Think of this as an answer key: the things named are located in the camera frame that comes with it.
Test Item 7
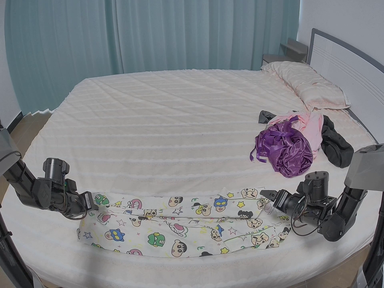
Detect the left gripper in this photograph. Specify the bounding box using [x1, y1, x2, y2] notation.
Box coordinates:
[80, 191, 97, 215]

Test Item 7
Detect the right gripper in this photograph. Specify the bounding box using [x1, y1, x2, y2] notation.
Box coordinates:
[260, 190, 297, 215]

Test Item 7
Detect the white printed pyjama top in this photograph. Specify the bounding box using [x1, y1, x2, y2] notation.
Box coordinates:
[76, 186, 293, 259]

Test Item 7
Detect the bed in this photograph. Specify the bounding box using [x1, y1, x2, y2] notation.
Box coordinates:
[0, 27, 384, 288]

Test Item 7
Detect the purple satin garment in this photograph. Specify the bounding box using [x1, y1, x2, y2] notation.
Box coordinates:
[250, 122, 314, 179]

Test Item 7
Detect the dark grey garment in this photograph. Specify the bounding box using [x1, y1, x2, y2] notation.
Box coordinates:
[259, 110, 278, 125]

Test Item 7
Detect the pink garment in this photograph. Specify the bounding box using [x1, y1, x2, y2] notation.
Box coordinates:
[268, 110, 326, 161]

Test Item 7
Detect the black garment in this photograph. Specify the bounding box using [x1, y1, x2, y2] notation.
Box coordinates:
[321, 115, 354, 169]

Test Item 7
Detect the cream pillow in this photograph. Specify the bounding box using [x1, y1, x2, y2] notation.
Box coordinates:
[260, 60, 351, 111]

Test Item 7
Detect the grey bedside table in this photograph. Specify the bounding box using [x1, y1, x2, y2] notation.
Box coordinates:
[262, 38, 309, 68]

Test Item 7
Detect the blue-green curtain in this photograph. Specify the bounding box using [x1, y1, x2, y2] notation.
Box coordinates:
[115, 0, 302, 73]
[4, 0, 125, 115]

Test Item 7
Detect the black cable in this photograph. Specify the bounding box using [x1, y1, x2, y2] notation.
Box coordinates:
[291, 218, 319, 237]

